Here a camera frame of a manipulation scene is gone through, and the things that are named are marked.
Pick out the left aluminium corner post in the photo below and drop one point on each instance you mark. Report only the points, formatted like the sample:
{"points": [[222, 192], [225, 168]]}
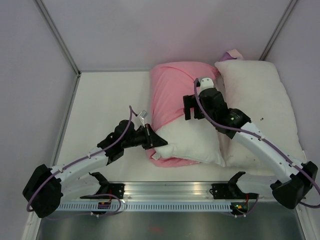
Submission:
{"points": [[57, 36]]}

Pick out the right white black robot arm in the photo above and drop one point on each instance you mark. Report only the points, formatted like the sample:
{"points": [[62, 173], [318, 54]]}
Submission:
{"points": [[291, 179]]}

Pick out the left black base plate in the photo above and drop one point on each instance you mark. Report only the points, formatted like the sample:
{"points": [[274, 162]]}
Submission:
{"points": [[116, 189]]}

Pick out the pink purple cloth behind pillow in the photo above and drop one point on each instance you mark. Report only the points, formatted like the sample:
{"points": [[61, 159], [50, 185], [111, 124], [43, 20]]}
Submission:
{"points": [[231, 55]]}

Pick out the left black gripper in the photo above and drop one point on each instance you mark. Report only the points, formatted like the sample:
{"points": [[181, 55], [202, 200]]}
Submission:
{"points": [[153, 139]]}

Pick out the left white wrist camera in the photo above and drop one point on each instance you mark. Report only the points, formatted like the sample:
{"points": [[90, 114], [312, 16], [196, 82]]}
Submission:
{"points": [[141, 118]]}

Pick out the aluminium corner post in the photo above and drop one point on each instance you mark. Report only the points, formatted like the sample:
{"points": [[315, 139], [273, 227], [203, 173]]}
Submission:
{"points": [[278, 29], [57, 36]]}

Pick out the large white bare pillow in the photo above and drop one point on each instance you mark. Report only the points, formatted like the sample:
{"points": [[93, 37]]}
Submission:
{"points": [[255, 88]]}

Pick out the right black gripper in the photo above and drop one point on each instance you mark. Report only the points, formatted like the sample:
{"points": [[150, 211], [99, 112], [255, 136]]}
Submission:
{"points": [[190, 102]]}

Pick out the right aluminium corner post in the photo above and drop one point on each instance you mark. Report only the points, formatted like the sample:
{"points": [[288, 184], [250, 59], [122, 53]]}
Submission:
{"points": [[278, 29]]}

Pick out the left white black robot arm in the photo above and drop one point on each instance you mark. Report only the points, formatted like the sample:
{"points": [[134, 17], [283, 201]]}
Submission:
{"points": [[48, 187]]}

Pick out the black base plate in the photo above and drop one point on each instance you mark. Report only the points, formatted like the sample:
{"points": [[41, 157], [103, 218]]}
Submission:
{"points": [[225, 191], [116, 189]]}

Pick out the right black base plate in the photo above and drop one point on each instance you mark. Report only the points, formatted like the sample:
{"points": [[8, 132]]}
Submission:
{"points": [[225, 191]]}

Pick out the white slotted cable duct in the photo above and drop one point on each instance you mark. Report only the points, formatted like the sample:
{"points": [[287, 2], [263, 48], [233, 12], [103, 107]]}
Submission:
{"points": [[148, 206]]}

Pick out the aluminium mounting rail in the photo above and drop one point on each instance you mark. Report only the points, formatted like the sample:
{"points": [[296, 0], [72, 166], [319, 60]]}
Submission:
{"points": [[148, 191]]}

